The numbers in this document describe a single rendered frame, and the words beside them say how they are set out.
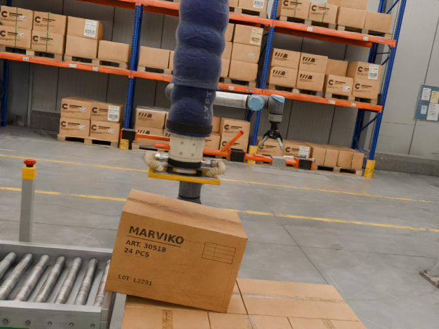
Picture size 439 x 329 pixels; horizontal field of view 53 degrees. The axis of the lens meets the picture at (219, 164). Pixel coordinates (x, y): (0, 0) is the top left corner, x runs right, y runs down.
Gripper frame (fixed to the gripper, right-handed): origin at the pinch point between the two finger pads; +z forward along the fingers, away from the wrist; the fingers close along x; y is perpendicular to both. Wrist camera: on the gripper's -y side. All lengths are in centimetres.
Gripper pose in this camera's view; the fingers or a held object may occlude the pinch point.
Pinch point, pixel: (270, 149)
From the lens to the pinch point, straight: 302.0
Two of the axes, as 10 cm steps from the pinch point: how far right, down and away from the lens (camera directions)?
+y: -2.1, 2.1, -9.5
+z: -1.1, 9.7, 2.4
